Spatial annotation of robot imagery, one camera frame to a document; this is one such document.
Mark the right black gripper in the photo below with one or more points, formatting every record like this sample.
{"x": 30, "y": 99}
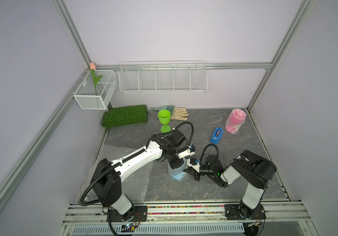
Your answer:
{"x": 195, "y": 175}

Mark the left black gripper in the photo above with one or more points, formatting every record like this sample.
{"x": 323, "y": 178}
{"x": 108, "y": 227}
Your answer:
{"x": 177, "y": 163}

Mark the blue tape dispenser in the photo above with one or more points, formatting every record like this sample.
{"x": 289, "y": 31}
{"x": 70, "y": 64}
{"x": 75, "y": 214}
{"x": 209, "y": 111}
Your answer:
{"x": 217, "y": 134}

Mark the blue plastic wine glass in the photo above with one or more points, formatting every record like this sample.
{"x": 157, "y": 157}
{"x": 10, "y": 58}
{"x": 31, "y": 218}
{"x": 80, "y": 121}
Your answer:
{"x": 177, "y": 174}

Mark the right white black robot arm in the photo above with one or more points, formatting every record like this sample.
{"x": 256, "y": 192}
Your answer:
{"x": 256, "y": 170}

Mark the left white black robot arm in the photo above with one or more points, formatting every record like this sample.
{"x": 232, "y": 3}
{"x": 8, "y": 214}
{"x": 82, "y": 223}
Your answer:
{"x": 106, "y": 184}

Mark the green plastic wine glass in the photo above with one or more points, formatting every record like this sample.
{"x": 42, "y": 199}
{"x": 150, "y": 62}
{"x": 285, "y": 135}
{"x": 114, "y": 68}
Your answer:
{"x": 164, "y": 118}

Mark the bubble wrap sheet stack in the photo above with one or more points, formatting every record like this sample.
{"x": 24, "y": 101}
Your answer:
{"x": 135, "y": 185}

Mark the beige cloth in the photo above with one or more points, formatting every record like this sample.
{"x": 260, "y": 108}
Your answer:
{"x": 179, "y": 114}

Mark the green artificial grass mat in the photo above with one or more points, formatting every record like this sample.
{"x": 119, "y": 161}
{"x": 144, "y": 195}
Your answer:
{"x": 127, "y": 115}

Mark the artificial pink tulip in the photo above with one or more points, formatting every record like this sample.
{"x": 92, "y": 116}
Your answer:
{"x": 96, "y": 78}

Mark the long white wire shelf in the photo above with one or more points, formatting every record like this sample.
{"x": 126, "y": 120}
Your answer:
{"x": 163, "y": 76}

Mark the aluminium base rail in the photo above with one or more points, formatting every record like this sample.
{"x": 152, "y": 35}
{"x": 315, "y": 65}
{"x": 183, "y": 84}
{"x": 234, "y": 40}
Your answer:
{"x": 191, "y": 218}

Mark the small white wire basket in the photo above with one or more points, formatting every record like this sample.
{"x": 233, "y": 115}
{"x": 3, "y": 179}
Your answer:
{"x": 85, "y": 93}

